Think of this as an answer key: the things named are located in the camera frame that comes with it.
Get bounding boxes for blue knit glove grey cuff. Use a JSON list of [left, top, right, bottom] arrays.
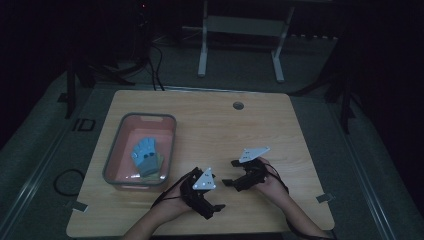
[[130, 136, 160, 178]]

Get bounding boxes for black tripod stand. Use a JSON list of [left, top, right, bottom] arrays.
[[56, 56, 136, 119], [289, 66, 359, 134]]

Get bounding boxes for black coiled floor cable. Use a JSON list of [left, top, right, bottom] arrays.
[[53, 168, 86, 197]]

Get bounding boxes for pink basin with grey rim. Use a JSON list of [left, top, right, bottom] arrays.
[[102, 112, 178, 193]]

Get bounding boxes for person's right hand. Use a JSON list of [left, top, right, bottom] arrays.
[[254, 157, 290, 205]]

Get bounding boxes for white metal table frame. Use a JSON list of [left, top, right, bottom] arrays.
[[181, 0, 296, 84]]

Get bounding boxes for person's left hand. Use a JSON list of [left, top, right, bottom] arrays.
[[156, 186, 195, 221]]

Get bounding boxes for left hand-held gripper cable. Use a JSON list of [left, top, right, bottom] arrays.
[[151, 169, 195, 210]]

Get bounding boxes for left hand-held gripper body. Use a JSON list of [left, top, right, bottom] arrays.
[[179, 166, 218, 221]]

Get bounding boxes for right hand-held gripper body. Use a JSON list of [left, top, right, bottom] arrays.
[[234, 146, 271, 193]]

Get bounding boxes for hand-held gripper cable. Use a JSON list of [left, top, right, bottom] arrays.
[[151, 169, 195, 210], [264, 163, 338, 240]]

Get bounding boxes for black floor cables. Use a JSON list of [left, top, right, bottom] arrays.
[[146, 43, 166, 92]]

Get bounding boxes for right hand-held gripper cable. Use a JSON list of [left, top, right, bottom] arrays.
[[264, 163, 338, 240]]

